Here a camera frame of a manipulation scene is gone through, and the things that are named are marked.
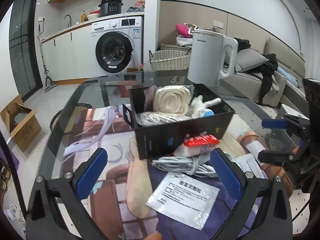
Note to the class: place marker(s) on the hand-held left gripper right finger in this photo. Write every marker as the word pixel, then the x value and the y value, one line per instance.
pixel 226 173

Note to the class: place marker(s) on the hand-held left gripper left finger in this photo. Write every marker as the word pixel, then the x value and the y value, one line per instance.
pixel 91 177

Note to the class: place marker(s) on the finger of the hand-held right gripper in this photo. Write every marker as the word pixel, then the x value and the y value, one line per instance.
pixel 273 156
pixel 273 124

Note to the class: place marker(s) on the small printed plastic packet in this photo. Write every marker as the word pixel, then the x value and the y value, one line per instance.
pixel 252 166

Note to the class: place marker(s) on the red and white packet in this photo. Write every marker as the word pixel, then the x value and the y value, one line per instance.
pixel 200 141

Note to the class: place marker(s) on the foil packet with white label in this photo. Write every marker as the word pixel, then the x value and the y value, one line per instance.
pixel 182 200

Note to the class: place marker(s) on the white bubble wrap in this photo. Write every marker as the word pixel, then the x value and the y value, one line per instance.
pixel 200 105

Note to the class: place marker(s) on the black storage box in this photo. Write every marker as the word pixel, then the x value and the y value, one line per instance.
pixel 155 140

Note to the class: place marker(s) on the person's left hand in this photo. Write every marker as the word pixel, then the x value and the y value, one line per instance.
pixel 155 236

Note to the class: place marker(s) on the printed desk mat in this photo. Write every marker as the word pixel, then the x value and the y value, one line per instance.
pixel 105 145

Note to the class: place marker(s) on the grey sofa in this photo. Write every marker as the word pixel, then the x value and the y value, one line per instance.
pixel 246 85

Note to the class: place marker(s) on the black jacket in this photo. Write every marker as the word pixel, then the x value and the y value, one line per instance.
pixel 266 75

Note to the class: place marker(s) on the light blue cloth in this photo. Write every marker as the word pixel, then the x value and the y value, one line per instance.
pixel 287 76

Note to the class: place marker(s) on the small blue item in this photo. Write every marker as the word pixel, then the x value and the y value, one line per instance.
pixel 208 113

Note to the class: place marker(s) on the grey pillow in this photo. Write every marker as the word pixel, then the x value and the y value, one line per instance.
pixel 250 60

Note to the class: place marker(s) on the open cardboard box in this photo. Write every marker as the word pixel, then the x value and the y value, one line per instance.
pixel 27 132

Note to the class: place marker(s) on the white slippers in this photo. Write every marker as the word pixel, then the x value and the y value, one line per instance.
pixel 15 215

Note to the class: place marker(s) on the dark clothing heap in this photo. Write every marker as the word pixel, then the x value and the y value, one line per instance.
pixel 242 44

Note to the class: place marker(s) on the purple cloth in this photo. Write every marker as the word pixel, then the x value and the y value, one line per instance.
pixel 7 152

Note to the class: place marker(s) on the white electric kettle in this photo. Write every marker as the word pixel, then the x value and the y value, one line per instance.
pixel 205 57

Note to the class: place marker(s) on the flat mop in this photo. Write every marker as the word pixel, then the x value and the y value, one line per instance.
pixel 48 83

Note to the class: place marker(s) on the wicker laundry basket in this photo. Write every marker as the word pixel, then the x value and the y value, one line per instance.
pixel 170 60

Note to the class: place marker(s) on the white washing machine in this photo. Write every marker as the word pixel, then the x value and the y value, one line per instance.
pixel 115 50

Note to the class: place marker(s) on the pink cloth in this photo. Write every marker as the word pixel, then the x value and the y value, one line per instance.
pixel 182 29

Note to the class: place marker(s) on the dark glass door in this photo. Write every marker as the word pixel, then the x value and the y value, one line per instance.
pixel 25 42

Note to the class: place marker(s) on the kitchen faucet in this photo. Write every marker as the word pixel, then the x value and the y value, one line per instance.
pixel 68 18

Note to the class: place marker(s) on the yellow bottle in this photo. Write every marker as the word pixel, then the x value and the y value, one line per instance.
pixel 83 17

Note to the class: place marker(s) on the white bowl with red lid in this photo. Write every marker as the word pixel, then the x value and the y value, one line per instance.
pixel 93 15

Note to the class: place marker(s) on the black pressure cooker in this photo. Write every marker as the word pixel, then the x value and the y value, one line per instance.
pixel 111 7

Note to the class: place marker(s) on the pile of clothes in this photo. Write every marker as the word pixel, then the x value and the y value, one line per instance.
pixel 136 7

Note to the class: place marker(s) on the wall switch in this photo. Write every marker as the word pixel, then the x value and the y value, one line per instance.
pixel 218 24

